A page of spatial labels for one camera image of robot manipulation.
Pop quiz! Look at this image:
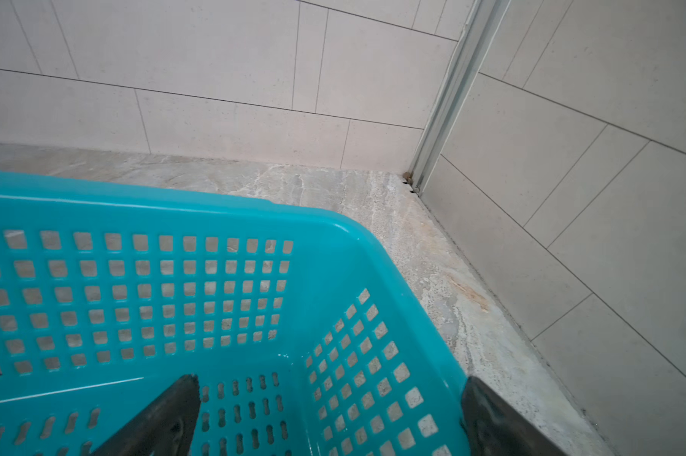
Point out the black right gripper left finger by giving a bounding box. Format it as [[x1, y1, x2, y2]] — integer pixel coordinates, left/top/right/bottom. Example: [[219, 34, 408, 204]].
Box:
[[91, 374, 202, 455]]

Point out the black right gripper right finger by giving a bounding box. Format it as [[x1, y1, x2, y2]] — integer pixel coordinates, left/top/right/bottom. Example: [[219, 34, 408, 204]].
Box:
[[461, 376, 567, 456]]

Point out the aluminium corner wall profile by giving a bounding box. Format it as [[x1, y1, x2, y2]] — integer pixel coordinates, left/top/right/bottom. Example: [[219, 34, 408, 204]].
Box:
[[406, 0, 510, 195]]

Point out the teal plastic basket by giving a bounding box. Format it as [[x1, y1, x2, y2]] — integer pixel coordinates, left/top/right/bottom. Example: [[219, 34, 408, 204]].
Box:
[[0, 172, 470, 455]]

